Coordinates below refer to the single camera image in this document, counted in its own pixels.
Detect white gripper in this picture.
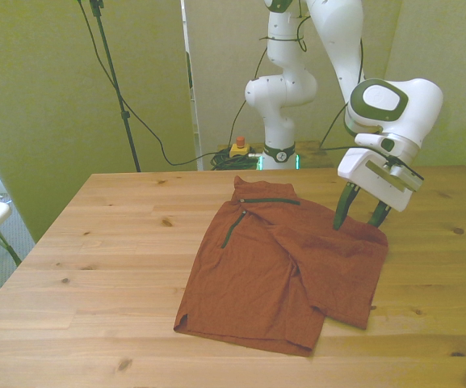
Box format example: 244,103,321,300
332,147,415,232

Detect rust red shorts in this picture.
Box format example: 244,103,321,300
173,175,390,357

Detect yellow emergency stop button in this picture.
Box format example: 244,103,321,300
228,136,251,159

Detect black tripod pole stand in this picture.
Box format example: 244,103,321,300
89,0,142,173

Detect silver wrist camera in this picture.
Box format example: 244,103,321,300
364,158,425,194

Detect small wooden pedestal table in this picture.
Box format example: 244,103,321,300
216,140,334,169

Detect dark coiled cable bundle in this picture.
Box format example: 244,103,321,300
209,147,264,171

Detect black stand cable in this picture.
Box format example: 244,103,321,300
77,0,233,167

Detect white vertical post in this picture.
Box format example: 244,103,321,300
179,0,204,171

